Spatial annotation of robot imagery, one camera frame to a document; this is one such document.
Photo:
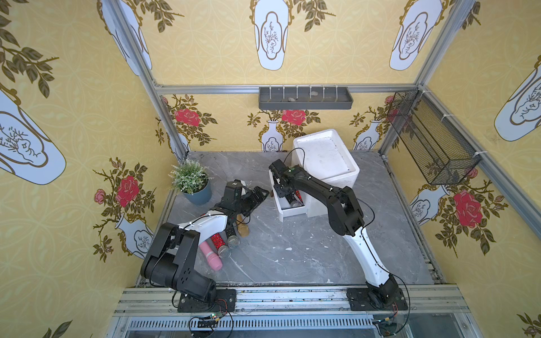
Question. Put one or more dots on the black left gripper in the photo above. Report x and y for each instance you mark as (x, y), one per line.
(249, 198)

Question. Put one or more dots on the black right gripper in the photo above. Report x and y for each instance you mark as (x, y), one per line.
(278, 174)

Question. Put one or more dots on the black microphone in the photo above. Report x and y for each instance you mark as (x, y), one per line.
(232, 238)
(293, 201)

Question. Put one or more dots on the white bottom drawer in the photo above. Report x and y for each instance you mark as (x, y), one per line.
(285, 210)

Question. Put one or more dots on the wooden rolling pin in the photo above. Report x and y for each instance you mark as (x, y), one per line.
(242, 224)

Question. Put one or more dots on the red glitter microphone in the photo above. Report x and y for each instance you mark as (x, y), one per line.
(220, 245)

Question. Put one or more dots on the pink microphone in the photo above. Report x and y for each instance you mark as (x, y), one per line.
(213, 260)

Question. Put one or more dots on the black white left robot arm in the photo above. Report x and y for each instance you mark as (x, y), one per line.
(171, 258)

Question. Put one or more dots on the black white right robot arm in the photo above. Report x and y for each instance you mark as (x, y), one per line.
(345, 217)

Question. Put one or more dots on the white plastic drawer cabinet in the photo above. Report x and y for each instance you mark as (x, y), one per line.
(325, 156)

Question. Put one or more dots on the green potted plant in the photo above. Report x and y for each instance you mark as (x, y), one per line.
(192, 180)

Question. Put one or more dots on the grey wall shelf tray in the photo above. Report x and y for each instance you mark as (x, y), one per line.
(310, 97)

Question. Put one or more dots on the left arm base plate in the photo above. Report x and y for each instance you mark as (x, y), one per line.
(220, 300)

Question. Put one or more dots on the aluminium front rail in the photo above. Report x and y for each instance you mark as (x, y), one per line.
(297, 307)

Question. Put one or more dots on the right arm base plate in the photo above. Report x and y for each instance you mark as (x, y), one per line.
(369, 299)

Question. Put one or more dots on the black wire mesh basket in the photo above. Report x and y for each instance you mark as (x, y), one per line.
(440, 151)

